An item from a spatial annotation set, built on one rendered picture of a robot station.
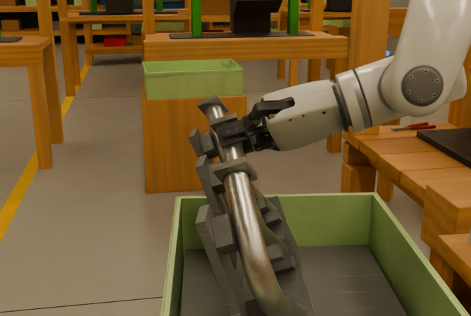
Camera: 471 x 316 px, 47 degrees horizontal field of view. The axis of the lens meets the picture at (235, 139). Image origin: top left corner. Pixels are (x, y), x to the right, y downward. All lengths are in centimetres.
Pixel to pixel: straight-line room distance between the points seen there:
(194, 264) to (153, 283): 155
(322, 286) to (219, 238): 48
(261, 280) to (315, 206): 56
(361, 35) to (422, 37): 109
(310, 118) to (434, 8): 20
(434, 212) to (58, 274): 192
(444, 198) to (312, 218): 35
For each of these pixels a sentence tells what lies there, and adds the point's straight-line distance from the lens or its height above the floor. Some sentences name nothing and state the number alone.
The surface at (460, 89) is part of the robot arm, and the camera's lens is 76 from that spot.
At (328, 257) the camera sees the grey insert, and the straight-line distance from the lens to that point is 114.
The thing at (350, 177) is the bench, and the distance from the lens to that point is 187.
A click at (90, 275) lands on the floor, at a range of 277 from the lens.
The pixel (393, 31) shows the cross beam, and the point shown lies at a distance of 189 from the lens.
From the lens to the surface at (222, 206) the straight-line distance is 78.
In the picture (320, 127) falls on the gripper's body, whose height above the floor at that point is 120.
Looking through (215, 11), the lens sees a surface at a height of 75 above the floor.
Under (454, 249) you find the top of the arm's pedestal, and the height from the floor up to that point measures 85.
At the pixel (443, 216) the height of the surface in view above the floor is 86.
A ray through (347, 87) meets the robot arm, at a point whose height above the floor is 126.
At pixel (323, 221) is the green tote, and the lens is 116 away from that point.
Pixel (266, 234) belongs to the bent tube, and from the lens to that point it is 78.
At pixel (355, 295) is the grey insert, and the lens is 103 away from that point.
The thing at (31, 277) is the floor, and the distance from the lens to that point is 283.
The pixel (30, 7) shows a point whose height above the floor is 68.
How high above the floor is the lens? 141
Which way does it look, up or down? 18 degrees down
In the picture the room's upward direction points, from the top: straight up
